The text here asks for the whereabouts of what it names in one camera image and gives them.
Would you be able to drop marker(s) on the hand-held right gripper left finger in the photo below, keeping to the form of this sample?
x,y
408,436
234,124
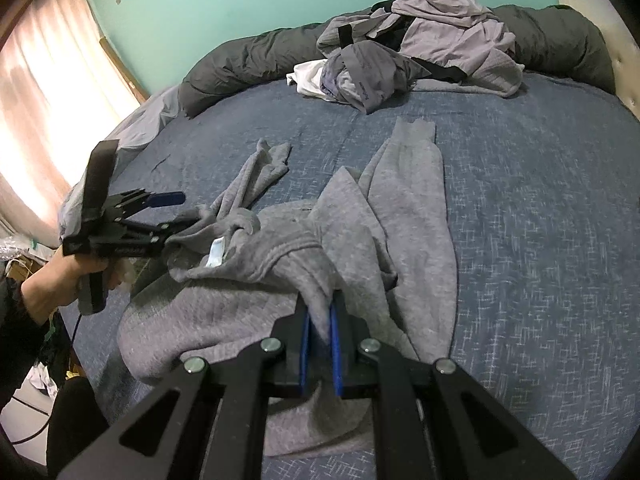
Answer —
x,y
306,355

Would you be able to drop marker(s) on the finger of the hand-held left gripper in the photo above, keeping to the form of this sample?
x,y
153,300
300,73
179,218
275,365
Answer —
x,y
167,198
177,227

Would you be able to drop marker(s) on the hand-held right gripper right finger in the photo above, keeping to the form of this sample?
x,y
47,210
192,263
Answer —
x,y
336,360

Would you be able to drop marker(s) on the grey sweater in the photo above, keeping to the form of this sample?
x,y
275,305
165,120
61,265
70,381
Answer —
x,y
350,240

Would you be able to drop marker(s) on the pile of grey clothes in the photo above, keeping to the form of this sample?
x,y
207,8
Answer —
x,y
450,35

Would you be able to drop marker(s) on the person's left hand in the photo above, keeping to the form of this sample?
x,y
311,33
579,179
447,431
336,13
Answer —
x,y
50,285

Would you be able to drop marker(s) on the light grey blanket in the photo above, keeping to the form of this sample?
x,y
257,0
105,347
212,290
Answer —
x,y
145,125

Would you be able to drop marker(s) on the dark grey rolled duvet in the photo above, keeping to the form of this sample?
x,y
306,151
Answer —
x,y
240,70

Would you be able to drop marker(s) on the pink curtain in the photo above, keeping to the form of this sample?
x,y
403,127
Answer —
x,y
45,110

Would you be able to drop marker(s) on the white shirt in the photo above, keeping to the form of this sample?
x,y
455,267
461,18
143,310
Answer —
x,y
307,77

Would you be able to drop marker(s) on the person's leg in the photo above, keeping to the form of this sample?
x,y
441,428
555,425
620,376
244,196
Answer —
x,y
75,425

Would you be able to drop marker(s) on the blue garment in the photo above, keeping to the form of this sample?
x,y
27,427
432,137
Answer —
x,y
332,85

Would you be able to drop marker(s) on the cream tufted headboard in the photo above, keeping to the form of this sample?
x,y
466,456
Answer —
x,y
620,35

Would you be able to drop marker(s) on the wooden window frame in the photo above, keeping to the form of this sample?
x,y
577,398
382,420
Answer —
x,y
125,70

